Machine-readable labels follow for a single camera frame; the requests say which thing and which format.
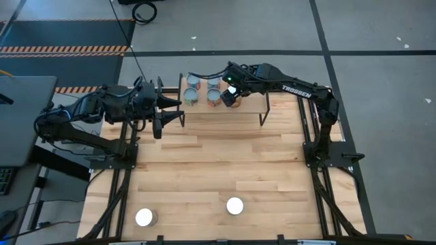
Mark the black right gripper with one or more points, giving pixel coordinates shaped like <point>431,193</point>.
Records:
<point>238,78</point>

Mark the peaches tin can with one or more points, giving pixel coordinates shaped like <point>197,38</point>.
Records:
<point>235,206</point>

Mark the wooden shelf black legs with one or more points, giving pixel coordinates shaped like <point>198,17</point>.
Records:
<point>252,105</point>

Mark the grey side table top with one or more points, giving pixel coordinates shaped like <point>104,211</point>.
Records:
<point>20,119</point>

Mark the pink teal tin can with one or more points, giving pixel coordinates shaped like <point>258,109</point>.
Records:
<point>193,82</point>

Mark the black keyboard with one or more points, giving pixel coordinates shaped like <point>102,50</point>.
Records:
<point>5,182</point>

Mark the strawberry tin can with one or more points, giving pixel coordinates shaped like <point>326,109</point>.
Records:
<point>190,97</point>

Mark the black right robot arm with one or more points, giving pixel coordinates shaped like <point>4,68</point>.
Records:
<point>299,91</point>

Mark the black mat hazard stripes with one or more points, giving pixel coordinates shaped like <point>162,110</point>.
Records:
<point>68,34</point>

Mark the oranges tin can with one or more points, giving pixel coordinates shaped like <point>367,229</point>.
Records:
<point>214,98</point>

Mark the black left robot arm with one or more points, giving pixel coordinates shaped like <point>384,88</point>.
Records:
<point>85,137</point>

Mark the pale labelled tin can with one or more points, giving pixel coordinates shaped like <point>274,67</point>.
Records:
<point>214,83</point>

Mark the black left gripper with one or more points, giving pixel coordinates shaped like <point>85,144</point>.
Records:
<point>146,100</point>

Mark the black table frame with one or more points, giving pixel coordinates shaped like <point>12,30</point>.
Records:
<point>306,119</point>

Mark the silver tin can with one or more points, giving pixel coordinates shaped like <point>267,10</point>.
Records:
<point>143,217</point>

